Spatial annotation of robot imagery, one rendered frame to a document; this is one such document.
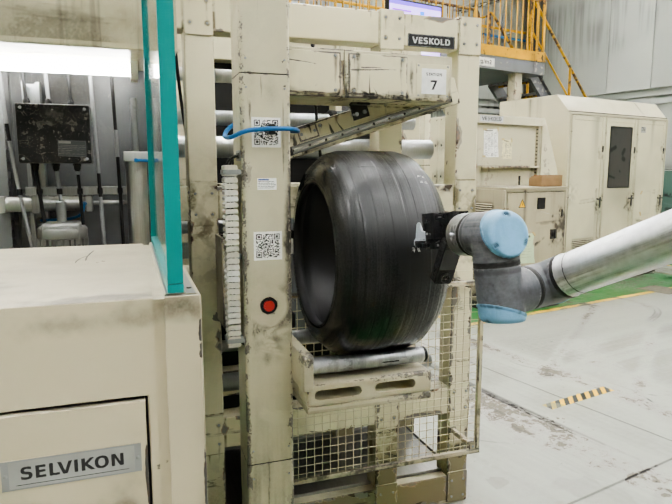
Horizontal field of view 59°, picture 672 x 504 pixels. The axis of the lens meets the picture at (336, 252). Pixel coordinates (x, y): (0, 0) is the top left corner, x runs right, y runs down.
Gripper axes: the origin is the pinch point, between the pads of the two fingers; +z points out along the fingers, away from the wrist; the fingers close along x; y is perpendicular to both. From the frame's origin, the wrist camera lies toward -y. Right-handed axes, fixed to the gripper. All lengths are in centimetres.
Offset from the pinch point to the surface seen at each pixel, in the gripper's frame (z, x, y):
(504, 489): 94, -86, -113
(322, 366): 17.4, 20.7, -31.1
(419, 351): 17.7, -7.9, -30.1
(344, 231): 5.7, 17.4, 4.0
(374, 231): 1.7, 11.1, 3.7
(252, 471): 29, 38, -60
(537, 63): 641, -544, 263
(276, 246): 21.2, 30.8, 0.8
